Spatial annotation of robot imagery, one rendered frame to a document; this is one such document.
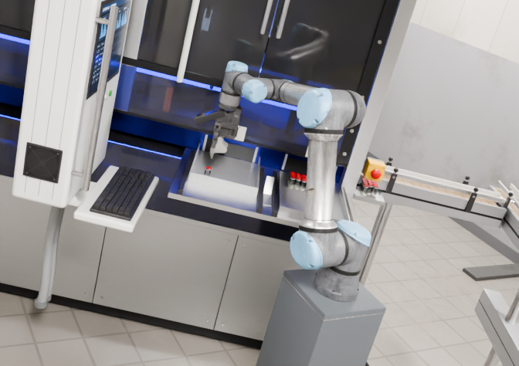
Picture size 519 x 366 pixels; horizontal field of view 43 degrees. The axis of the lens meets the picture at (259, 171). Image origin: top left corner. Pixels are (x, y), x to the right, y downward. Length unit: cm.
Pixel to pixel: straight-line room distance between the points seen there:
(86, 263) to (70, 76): 111
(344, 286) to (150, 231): 103
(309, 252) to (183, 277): 108
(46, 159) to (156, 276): 95
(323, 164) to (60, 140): 82
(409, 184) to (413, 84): 298
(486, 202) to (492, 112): 227
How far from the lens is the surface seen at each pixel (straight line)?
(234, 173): 259
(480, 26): 545
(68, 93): 210
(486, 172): 525
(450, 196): 293
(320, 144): 193
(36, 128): 217
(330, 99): 191
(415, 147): 576
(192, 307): 299
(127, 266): 293
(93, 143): 213
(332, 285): 210
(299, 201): 250
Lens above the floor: 183
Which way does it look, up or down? 21 degrees down
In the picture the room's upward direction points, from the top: 15 degrees clockwise
